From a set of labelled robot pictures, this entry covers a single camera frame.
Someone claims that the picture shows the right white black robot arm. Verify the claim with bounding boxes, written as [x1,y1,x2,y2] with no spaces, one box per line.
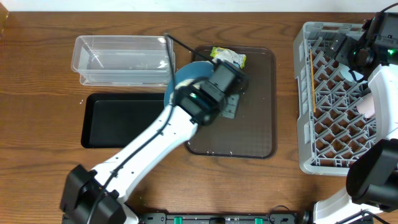
[311,9,397,224]

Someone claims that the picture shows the light blue bowl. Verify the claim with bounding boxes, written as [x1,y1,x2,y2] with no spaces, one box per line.
[339,63,363,82]

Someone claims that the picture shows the wooden chopstick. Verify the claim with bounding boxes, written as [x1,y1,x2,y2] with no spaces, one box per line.
[310,49,316,113]

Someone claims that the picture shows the black plastic tray bin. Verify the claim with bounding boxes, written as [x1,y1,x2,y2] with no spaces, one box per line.
[81,93,164,148]

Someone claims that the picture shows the pink plastic cup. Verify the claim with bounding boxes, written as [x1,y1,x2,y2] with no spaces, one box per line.
[356,93,375,118]

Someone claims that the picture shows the grey dishwasher rack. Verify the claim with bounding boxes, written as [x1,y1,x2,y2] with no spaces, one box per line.
[293,22,376,176]

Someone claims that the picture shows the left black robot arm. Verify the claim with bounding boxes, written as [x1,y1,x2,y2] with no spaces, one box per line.
[60,59,248,224]

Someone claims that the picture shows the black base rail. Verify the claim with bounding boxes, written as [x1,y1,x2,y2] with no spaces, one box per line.
[139,212,312,224]

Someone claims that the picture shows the clear plastic container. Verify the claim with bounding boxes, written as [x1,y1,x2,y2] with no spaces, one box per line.
[71,35,175,86]

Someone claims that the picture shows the dark blue plate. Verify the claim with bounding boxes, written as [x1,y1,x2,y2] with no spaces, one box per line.
[164,61,214,107]

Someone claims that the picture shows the pile of white rice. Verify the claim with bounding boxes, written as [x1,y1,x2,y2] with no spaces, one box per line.
[169,79,200,104]

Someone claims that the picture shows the dark brown serving tray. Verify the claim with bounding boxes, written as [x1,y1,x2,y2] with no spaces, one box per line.
[184,46,277,159]

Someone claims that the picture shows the yellow green snack wrapper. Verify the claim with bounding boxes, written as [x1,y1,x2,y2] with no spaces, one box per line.
[210,47,247,68]

